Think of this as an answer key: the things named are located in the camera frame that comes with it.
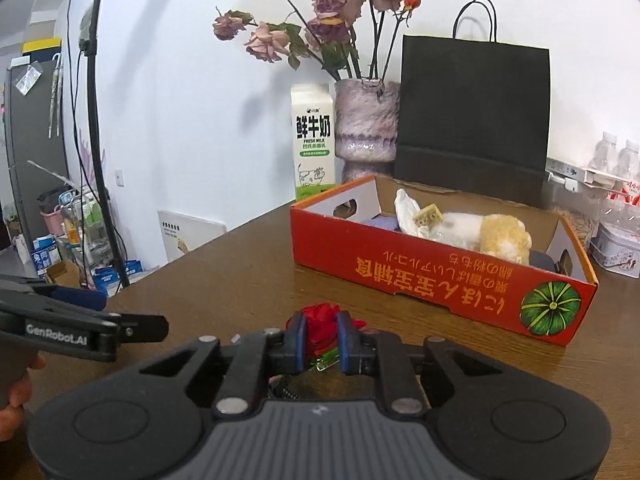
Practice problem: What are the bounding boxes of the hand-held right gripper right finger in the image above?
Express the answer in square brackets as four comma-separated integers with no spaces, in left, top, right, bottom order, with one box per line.
[336,310,502,416]

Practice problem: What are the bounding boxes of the small yellow patterned block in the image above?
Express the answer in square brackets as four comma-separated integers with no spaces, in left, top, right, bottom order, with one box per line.
[412,203,444,229]

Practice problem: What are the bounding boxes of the dried rose bouquet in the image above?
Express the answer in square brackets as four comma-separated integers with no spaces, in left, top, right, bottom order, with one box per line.
[212,0,422,82]

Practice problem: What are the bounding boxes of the person's left hand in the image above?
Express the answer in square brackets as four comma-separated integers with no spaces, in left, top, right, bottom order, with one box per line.
[0,352,46,443]

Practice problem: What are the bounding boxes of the wire rack cart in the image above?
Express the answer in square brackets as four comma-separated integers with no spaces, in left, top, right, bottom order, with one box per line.
[56,187,117,282]

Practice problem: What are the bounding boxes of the pink bin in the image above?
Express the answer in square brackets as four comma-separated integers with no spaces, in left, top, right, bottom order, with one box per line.
[40,207,69,237]

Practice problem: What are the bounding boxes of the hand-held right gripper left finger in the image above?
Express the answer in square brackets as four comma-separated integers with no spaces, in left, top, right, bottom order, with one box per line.
[140,311,308,416]

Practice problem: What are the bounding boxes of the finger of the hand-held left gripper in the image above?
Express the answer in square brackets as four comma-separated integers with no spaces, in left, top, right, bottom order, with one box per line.
[0,275,109,314]
[92,312,169,346]

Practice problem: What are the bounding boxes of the black paper bag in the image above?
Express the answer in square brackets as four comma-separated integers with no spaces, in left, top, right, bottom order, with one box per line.
[393,0,551,211]

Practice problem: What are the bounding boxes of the red cardboard box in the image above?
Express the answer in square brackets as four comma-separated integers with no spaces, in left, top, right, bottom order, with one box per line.
[289,173,600,349]

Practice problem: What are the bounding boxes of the purple feather ornament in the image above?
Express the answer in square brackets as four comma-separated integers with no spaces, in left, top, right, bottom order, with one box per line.
[77,127,109,182]

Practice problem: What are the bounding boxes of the red artificial rose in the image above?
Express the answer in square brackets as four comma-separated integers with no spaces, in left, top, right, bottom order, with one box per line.
[286,302,369,374]

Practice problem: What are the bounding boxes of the white green milk carton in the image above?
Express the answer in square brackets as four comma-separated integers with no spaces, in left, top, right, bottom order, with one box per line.
[290,83,337,204]

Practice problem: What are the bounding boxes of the white tin box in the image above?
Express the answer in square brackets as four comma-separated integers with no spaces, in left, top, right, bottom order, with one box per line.
[589,222,640,279]

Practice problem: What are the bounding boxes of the white yellow plush toy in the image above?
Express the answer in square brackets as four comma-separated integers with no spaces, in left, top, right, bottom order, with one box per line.
[429,211,532,266]

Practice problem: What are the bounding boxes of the dark patterned strap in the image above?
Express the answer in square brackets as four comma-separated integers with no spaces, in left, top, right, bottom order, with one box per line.
[267,373,301,401]

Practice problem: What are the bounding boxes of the white printed board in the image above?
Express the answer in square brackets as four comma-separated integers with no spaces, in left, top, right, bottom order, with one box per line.
[157,209,229,263]

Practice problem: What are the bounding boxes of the white flat carton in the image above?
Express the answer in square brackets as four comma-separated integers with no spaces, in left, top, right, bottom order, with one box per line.
[582,165,640,192]

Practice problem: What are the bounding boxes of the white cloth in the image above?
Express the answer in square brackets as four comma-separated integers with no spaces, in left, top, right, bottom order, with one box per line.
[393,188,447,239]

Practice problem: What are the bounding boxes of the black light stand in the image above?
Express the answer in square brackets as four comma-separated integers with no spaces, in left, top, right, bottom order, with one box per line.
[67,0,132,289]

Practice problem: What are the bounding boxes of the grey refrigerator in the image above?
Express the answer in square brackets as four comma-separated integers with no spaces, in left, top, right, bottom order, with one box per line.
[0,56,71,252]

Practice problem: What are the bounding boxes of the clear container with seeds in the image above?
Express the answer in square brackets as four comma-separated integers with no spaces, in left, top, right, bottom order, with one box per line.
[544,157,607,242]

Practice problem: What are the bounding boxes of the blue printed carton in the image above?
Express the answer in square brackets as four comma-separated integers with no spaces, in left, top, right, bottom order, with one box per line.
[92,258,146,297]

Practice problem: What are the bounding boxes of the purple marbled vase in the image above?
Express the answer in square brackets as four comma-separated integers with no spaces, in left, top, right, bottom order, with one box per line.
[333,77,402,186]

